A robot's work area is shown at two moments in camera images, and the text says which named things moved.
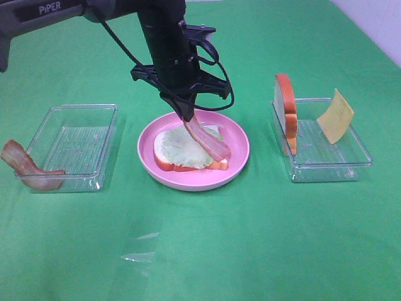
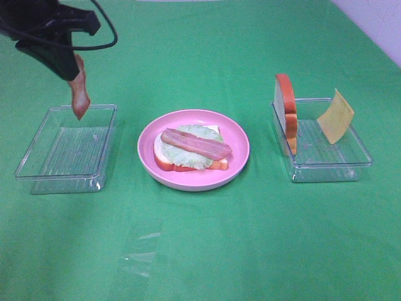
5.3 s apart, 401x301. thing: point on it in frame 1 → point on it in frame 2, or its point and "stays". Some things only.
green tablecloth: x=260 y=237 stays
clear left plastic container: x=79 y=140 stays
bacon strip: x=215 y=145 → x=195 y=144
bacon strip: x=26 y=169 → x=80 y=100
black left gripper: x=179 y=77 → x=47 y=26
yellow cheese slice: x=337 y=118 stays
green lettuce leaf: x=179 y=145 stays
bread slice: x=286 y=110 stays
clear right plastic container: x=316 y=159 stays
